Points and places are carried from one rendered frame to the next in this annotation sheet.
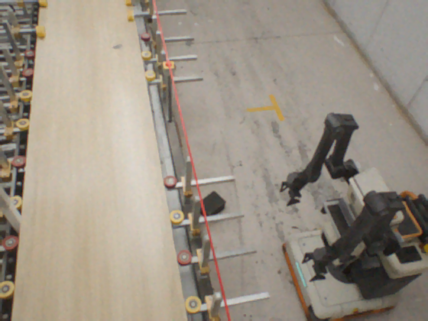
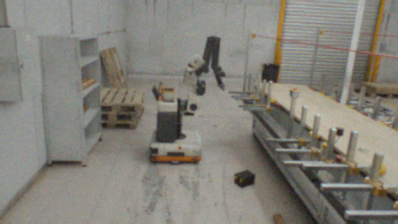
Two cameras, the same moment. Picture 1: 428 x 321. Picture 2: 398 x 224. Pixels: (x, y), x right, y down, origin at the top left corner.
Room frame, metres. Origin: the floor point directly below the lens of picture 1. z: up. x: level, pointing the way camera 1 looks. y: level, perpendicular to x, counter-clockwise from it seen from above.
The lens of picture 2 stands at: (4.93, 0.05, 1.76)
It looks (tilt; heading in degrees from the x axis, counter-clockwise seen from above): 16 degrees down; 192
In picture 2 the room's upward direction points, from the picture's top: 3 degrees clockwise
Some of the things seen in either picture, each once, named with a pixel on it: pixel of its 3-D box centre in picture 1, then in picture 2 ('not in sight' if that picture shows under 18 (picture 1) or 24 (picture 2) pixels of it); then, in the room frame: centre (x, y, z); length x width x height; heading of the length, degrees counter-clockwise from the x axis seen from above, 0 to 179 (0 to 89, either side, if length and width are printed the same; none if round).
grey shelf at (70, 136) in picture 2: not in sight; (75, 96); (1.50, -2.34, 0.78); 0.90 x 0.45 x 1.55; 17
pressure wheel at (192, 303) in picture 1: (192, 307); not in sight; (0.58, 0.00, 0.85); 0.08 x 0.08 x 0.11
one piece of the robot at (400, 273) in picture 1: (374, 244); (170, 114); (1.19, -1.14, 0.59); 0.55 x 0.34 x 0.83; 17
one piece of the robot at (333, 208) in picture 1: (342, 223); (200, 85); (1.07, -0.78, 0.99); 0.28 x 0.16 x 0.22; 17
